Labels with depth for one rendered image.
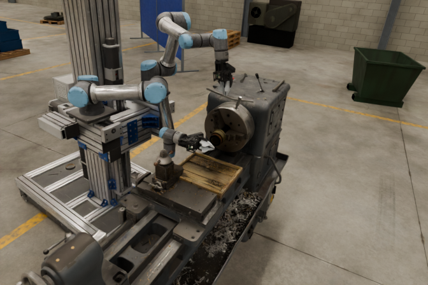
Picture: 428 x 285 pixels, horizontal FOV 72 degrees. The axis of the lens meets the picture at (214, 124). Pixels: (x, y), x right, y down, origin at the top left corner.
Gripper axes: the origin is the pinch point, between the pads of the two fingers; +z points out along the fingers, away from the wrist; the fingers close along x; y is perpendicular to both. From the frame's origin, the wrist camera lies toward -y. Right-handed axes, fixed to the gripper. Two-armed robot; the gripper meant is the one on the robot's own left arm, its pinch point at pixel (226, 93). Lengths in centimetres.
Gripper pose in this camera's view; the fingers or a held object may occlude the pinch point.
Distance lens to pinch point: 170.6
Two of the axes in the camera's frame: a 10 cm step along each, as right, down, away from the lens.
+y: -4.8, 3.6, -8.0
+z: 0.9, 9.3, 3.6
